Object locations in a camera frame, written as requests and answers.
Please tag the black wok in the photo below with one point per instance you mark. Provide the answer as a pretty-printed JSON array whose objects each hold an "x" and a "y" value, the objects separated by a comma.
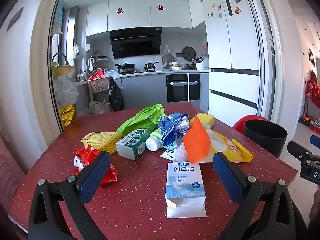
[{"x": 126, "y": 67}]

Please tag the white mop pole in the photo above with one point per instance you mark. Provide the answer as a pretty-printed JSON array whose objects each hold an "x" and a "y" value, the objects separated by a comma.
[{"x": 188, "y": 90}]

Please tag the white foam fruit net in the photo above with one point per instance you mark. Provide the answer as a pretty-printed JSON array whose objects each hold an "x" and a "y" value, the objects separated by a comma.
[{"x": 180, "y": 152}]

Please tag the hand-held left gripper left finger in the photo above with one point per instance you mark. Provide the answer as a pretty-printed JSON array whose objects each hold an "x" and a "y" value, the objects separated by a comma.
[{"x": 95, "y": 177}]

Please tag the red plastic basket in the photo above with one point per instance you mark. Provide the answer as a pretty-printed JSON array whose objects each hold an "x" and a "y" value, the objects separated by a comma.
[{"x": 96, "y": 75}]

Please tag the white rice cooker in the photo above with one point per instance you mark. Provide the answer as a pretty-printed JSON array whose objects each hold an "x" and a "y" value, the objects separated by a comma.
[{"x": 202, "y": 64}]

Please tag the red cartoon wrapper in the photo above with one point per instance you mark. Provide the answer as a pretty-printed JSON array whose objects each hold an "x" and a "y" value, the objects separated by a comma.
[{"x": 86, "y": 158}]

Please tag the red round stool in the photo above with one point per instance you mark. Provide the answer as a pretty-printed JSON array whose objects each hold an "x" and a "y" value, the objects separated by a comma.
[{"x": 246, "y": 123}]

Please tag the black trash bin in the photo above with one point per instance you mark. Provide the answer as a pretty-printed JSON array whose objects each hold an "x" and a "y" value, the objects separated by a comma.
[{"x": 265, "y": 137}]

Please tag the clear plastic bags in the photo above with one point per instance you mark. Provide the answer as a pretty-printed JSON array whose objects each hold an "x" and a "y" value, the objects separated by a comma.
[{"x": 65, "y": 90}]

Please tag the green disinfectant bottle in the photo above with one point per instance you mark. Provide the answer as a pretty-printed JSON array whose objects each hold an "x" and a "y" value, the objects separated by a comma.
[{"x": 132, "y": 143}]

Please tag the white refrigerator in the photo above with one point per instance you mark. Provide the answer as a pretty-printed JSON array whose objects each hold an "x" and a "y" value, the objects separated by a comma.
[{"x": 232, "y": 42}]

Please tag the orange paper sheet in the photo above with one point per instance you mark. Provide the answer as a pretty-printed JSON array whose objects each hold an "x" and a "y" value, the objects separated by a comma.
[{"x": 197, "y": 142}]

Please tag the red paper decal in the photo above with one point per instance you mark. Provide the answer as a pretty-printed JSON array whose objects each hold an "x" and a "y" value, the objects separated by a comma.
[
  {"x": 120, "y": 10},
  {"x": 160, "y": 6}
]

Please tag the grey kitchen counter cabinets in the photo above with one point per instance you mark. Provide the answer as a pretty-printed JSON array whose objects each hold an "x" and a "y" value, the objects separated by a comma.
[{"x": 142, "y": 90}]

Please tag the grey round steamer rack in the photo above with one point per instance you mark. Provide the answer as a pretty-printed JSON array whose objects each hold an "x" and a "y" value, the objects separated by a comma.
[{"x": 167, "y": 59}]

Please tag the white printed leaflet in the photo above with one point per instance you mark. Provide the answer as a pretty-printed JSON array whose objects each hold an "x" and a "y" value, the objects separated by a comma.
[{"x": 168, "y": 153}]

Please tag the black range hood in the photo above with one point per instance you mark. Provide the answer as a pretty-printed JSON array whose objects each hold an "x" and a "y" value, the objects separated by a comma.
[{"x": 136, "y": 42}]

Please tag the black built-in oven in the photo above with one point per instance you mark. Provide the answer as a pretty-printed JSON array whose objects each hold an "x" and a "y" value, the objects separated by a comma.
[{"x": 182, "y": 88}]

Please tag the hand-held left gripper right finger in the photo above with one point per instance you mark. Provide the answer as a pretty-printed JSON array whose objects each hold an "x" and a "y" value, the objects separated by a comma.
[{"x": 227, "y": 177}]

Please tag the red gift boxes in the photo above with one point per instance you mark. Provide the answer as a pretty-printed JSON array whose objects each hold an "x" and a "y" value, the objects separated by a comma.
[{"x": 311, "y": 122}]

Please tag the person's right hand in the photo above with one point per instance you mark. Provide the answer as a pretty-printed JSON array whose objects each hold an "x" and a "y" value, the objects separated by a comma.
[{"x": 316, "y": 205}]

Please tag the white plaster box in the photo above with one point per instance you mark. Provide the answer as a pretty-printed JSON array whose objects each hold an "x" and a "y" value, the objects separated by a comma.
[{"x": 185, "y": 187}]

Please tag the red festive cloth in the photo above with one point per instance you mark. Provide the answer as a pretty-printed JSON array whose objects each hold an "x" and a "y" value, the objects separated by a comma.
[{"x": 312, "y": 90}]

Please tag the beige plastic basket rack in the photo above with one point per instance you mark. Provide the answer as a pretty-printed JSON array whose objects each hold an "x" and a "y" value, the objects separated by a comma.
[{"x": 98, "y": 86}]

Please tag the gold foil bag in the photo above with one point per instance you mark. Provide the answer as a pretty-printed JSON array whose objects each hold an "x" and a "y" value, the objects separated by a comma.
[{"x": 67, "y": 115}]

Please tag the hanging white plastic bag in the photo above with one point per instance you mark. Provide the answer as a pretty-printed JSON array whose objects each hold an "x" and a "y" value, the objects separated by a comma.
[{"x": 75, "y": 51}]

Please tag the kitchen faucet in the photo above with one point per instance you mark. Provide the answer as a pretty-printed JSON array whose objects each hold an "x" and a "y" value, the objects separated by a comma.
[{"x": 58, "y": 55}]

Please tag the yellow foam fruit net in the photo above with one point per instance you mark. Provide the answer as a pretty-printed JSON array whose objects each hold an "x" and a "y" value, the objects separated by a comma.
[{"x": 102, "y": 140}]

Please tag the black cooking pot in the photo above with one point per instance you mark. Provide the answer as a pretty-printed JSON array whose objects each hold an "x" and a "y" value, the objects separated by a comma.
[{"x": 150, "y": 66}]

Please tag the yellow snack bag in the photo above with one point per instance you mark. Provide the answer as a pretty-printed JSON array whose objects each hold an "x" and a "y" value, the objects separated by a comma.
[{"x": 230, "y": 147}]

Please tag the green plastic pouch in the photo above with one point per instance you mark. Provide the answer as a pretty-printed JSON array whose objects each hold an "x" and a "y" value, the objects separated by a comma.
[{"x": 140, "y": 118}]

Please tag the yellow sponge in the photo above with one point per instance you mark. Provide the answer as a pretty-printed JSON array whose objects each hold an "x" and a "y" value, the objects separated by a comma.
[{"x": 206, "y": 120}]

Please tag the white upper cabinets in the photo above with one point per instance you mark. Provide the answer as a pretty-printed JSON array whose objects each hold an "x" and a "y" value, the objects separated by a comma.
[{"x": 140, "y": 15}]

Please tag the crumpled blue white packaging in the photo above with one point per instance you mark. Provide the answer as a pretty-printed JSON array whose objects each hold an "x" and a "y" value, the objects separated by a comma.
[{"x": 173, "y": 127}]

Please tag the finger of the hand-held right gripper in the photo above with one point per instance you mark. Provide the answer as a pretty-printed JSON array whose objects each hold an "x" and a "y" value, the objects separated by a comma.
[
  {"x": 297, "y": 150},
  {"x": 315, "y": 140}
]

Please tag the black plastic bag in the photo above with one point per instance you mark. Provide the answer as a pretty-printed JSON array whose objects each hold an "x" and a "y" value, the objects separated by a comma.
[{"x": 116, "y": 97}]

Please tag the dark round steamer rack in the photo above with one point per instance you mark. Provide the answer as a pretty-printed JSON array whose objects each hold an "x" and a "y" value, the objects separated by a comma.
[{"x": 188, "y": 53}]

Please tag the yellow plastic basin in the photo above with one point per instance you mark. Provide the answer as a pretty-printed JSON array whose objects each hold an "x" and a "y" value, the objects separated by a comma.
[{"x": 62, "y": 70}]

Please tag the sliding door frame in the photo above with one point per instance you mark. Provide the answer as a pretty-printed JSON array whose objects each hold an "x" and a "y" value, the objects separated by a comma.
[{"x": 40, "y": 55}]

